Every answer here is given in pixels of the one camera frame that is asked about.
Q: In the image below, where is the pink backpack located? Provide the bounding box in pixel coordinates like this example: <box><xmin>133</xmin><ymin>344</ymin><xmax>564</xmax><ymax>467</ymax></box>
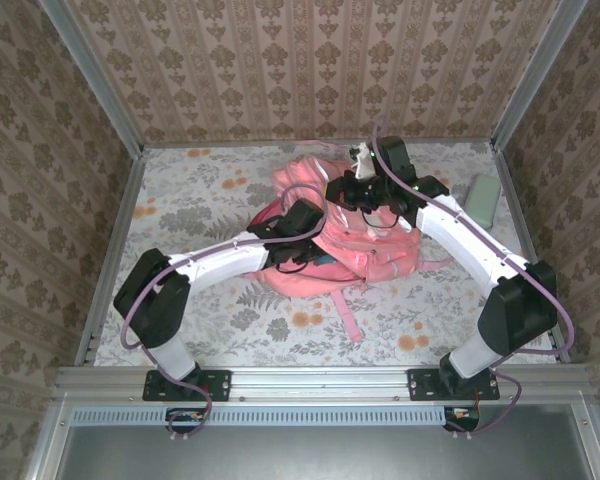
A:
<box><xmin>244</xmin><ymin>139</ymin><xmax>454</xmax><ymax>344</ymax></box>

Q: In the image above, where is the pale green pencil case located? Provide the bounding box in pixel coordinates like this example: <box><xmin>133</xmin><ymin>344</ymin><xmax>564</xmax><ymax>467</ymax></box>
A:
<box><xmin>462</xmin><ymin>174</ymin><xmax>501</xmax><ymax>231</ymax></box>

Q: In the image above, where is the floral tablecloth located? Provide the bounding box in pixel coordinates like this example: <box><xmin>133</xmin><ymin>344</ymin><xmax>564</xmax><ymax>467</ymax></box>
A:
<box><xmin>94</xmin><ymin>142</ymin><xmax>559</xmax><ymax>367</ymax></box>

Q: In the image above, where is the grey sheet metal panel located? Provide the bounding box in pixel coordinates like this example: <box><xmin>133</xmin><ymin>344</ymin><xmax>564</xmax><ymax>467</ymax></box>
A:
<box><xmin>54</xmin><ymin>404</ymin><xmax>599</xmax><ymax>480</ymax></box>

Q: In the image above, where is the aluminium side rail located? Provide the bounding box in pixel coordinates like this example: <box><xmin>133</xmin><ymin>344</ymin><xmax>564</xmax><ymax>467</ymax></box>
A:
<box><xmin>74</xmin><ymin>149</ymin><xmax>146</xmax><ymax>369</ymax></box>
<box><xmin>489</xmin><ymin>144</ymin><xmax>571</xmax><ymax>364</ymax></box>

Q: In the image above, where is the aluminium mounting rail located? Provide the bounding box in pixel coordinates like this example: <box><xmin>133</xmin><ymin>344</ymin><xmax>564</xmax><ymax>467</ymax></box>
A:
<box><xmin>54</xmin><ymin>364</ymin><xmax>589</xmax><ymax>404</ymax></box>

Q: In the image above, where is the slotted pale blue cable duct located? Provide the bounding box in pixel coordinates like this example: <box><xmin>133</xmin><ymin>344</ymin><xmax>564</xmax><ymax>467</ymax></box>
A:
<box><xmin>72</xmin><ymin>405</ymin><xmax>449</xmax><ymax>426</ymax></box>

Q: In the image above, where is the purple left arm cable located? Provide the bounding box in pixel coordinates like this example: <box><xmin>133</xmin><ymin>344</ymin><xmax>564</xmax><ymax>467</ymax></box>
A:
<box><xmin>119</xmin><ymin>183</ymin><xmax>329</xmax><ymax>444</ymax></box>

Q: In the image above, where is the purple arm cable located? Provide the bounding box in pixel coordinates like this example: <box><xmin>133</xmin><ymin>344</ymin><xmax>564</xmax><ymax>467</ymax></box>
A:
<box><xmin>119</xmin><ymin>183</ymin><xmax>329</xmax><ymax>444</ymax></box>
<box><xmin>371</xmin><ymin>117</ymin><xmax>577</xmax><ymax>441</ymax></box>

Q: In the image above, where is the aluminium frame post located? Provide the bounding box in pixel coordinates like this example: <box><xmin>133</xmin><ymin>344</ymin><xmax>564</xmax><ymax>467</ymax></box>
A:
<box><xmin>490</xmin><ymin>0</ymin><xmax>590</xmax><ymax>151</ymax></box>
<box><xmin>38</xmin><ymin>0</ymin><xmax>145</xmax><ymax>157</ymax></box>

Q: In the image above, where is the black cable connector board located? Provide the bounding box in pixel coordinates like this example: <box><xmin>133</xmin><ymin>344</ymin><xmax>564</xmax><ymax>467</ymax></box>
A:
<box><xmin>165</xmin><ymin>407</ymin><xmax>207</xmax><ymax>435</ymax></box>
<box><xmin>443</xmin><ymin>405</ymin><xmax>481</xmax><ymax>434</ymax></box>

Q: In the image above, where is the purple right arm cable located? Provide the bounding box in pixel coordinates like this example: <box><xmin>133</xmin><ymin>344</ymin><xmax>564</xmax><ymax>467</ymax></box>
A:
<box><xmin>371</xmin><ymin>117</ymin><xmax>577</xmax><ymax>441</ymax></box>

